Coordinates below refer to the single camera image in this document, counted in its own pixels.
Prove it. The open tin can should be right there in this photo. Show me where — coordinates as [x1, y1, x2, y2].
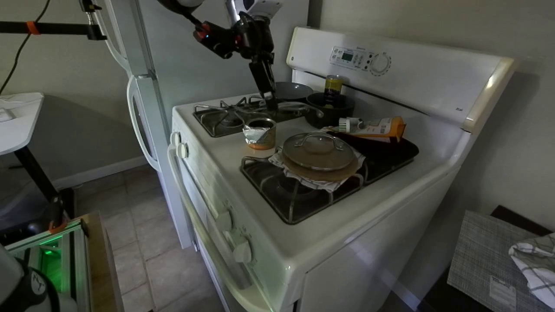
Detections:
[242, 117, 278, 151]

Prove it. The grey frying pan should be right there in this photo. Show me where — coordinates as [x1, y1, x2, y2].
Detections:
[273, 82, 314, 103]

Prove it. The stove burner grate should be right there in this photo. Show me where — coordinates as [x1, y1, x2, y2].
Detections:
[193, 94, 313, 139]
[240, 155, 370, 225]

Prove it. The black pot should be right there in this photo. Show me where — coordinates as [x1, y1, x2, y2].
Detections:
[305, 92, 356, 130]

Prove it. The white refrigerator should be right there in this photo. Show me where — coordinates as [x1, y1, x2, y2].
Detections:
[93, 0, 309, 250]

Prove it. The stove timer knob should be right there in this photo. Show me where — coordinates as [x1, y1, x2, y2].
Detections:
[370, 52, 392, 77]

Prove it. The glass pot lid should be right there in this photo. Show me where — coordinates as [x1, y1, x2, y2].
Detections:
[282, 132, 346, 172]

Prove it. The orange and white tube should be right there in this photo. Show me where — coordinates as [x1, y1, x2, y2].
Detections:
[338, 116, 407, 143]

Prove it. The white checked cloth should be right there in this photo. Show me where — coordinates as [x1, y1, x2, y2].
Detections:
[268, 146, 367, 194]

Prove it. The black baking tray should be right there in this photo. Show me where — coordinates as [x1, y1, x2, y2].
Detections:
[332, 131, 420, 183]

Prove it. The oven door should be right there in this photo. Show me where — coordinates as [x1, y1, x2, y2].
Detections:
[167, 130, 304, 312]

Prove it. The white gas stove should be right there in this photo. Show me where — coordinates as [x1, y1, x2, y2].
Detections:
[166, 26, 519, 312]

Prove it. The white folding table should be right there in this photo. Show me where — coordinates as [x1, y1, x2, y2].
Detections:
[0, 91, 73, 219]

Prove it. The orange clamp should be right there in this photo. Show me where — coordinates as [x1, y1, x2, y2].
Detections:
[47, 196, 69, 235]

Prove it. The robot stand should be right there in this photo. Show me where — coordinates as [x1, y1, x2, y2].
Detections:
[0, 211, 125, 312]

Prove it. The grey woven placemat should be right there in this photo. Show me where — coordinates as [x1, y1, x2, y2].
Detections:
[447, 210, 555, 312]

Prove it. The dark side table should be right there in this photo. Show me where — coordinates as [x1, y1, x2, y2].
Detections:
[418, 205, 555, 312]

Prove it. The white checked towel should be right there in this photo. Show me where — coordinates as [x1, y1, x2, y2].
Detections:
[508, 232, 555, 310]

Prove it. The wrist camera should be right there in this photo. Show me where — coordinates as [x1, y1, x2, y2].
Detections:
[193, 21, 238, 60]

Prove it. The refrigerator door handle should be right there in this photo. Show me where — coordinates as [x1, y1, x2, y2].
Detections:
[93, 0, 131, 75]
[126, 75, 162, 172]

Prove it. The oven door handle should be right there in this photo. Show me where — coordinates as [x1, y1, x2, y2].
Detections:
[167, 144, 266, 312]

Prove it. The black cable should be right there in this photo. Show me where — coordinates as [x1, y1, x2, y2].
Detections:
[0, 0, 51, 95]

